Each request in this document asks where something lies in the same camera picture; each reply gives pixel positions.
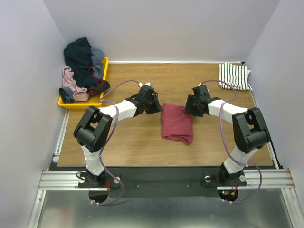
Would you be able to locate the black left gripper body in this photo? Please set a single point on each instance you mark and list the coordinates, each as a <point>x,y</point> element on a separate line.
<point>152,106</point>

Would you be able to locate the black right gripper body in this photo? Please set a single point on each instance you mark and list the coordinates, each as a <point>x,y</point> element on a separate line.
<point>190,107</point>

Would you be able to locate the red tank top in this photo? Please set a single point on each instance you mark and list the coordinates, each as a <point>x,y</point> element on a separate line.
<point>176,124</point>

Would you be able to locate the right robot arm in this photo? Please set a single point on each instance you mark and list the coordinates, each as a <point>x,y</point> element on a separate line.
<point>249,129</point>

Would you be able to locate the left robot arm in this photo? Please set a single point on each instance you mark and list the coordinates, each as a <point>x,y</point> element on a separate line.
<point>97,126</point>

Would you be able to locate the striped folded tank top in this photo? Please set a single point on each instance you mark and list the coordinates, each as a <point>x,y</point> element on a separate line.
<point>235,76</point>

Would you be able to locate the maroon trimmed dark garment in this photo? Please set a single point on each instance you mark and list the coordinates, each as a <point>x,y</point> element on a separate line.
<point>99,86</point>

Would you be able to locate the grey blue garment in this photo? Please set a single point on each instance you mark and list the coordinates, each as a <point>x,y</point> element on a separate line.
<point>96,58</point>

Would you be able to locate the pink garment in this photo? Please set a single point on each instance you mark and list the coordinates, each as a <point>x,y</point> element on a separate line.
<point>79,94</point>

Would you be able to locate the dark navy garment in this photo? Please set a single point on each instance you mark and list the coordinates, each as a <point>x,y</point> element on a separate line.
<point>77,56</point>

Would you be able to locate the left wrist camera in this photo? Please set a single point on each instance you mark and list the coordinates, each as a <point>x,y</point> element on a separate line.
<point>146,90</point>

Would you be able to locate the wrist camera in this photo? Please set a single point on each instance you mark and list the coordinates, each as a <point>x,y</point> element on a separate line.
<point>201,92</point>
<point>146,90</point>

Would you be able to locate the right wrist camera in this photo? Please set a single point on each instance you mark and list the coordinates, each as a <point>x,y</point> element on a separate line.
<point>201,92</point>

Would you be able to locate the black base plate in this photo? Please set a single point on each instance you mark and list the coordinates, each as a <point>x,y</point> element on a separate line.
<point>144,182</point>

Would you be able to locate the aluminium frame rail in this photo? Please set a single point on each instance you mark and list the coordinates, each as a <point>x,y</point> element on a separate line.
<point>272,179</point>

